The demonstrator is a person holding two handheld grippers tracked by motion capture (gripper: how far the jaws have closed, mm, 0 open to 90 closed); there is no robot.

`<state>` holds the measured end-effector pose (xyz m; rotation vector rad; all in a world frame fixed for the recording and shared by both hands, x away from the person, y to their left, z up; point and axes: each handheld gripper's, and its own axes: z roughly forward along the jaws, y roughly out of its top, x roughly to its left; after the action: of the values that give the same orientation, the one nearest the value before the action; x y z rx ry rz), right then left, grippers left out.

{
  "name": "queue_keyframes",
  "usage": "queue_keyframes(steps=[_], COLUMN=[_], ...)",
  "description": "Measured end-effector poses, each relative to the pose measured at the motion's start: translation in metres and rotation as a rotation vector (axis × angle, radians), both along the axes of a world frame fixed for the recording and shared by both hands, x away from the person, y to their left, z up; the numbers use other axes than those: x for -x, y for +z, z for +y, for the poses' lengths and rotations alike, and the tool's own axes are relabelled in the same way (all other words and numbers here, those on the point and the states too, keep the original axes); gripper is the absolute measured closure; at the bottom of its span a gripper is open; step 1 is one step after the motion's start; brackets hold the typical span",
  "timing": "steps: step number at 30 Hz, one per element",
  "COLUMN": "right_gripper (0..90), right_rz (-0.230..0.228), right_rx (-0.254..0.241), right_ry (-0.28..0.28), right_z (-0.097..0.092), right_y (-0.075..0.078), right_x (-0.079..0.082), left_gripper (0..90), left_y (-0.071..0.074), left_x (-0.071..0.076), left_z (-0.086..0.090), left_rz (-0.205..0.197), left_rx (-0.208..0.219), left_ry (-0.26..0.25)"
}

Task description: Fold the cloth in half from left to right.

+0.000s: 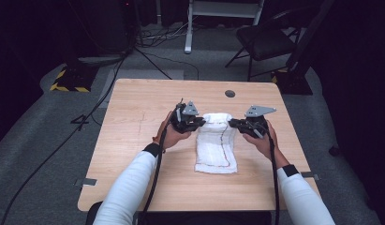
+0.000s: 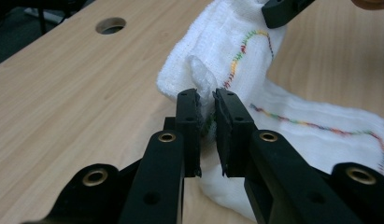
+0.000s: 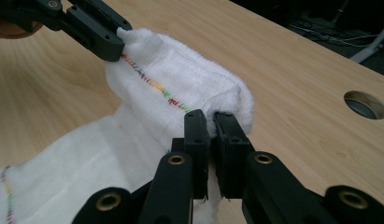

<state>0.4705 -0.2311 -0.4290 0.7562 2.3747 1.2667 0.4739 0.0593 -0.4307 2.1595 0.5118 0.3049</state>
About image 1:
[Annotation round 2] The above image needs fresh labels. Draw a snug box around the small black floor object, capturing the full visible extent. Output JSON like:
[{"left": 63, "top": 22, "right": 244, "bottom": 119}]
[{"left": 328, "top": 144, "right": 342, "bottom": 158}]

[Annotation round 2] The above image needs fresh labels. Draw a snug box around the white towel with red stitching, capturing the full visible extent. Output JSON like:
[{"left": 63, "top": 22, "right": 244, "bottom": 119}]
[{"left": 194, "top": 112, "right": 239, "bottom": 174}]

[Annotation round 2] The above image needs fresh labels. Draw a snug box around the long black floor cable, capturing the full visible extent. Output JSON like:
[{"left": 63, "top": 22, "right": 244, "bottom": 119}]
[{"left": 0, "top": 52, "right": 129, "bottom": 225}]

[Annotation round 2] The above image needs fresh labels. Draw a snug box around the person's right hand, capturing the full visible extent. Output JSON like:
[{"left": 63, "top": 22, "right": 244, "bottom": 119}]
[{"left": 242, "top": 120, "right": 290, "bottom": 170}]

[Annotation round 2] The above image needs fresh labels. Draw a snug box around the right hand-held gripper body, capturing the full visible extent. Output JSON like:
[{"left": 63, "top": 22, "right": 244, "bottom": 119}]
[{"left": 239, "top": 105, "right": 278, "bottom": 140}]

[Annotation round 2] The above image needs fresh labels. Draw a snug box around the person's left hand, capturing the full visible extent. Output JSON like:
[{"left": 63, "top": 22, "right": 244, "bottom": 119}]
[{"left": 153, "top": 111, "right": 193, "bottom": 151}]

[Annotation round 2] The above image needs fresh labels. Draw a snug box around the black base with yellow stripes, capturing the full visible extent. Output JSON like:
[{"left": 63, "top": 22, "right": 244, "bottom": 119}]
[{"left": 49, "top": 60, "right": 100, "bottom": 94}]

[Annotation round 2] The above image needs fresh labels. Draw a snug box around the black folding chair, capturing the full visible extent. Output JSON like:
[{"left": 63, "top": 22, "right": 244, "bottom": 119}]
[{"left": 224, "top": 7, "right": 304, "bottom": 83}]

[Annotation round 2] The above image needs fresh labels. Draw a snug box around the black stand with slanted pole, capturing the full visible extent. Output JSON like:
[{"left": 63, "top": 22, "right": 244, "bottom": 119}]
[{"left": 270, "top": 0, "right": 335, "bottom": 97}]

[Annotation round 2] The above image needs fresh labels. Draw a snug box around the thin black floor cable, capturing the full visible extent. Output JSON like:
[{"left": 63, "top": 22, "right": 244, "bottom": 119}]
[{"left": 133, "top": 46, "right": 200, "bottom": 81}]

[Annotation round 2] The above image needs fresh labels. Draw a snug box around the left hand-held gripper black cable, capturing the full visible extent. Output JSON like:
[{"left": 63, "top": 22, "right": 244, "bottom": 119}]
[{"left": 139, "top": 125, "right": 170, "bottom": 225}]

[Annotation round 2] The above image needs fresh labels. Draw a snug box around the white metal stand frame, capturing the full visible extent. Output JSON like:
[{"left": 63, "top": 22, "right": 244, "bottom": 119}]
[{"left": 184, "top": 0, "right": 266, "bottom": 55}]

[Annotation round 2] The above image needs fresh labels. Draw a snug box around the large black equipment case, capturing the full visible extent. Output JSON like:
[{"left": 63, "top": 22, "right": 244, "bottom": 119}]
[{"left": 67, "top": 0, "right": 139, "bottom": 62}]

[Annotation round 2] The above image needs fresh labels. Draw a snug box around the hand-held gripper black cable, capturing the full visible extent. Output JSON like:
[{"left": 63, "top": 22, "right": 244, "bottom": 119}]
[
  {"left": 139, "top": 125, "right": 170, "bottom": 225},
  {"left": 265, "top": 123, "right": 281, "bottom": 225}
]

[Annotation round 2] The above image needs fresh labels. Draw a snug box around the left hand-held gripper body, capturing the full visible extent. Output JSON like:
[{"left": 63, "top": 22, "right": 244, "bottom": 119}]
[{"left": 170, "top": 99, "right": 204, "bottom": 135}]

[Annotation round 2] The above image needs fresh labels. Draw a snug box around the right hand-held gripper black cable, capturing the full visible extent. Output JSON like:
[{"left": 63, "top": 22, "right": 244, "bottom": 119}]
[{"left": 265, "top": 123, "right": 281, "bottom": 225}]

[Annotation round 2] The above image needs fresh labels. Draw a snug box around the bundle of floor cables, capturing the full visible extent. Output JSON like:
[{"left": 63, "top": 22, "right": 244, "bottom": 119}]
[{"left": 136, "top": 22, "right": 196, "bottom": 50}]

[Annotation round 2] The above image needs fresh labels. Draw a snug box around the grey tape strip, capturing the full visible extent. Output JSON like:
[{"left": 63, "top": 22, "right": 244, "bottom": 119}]
[
  {"left": 74, "top": 176, "right": 98, "bottom": 188},
  {"left": 300, "top": 171, "right": 321, "bottom": 182}
]

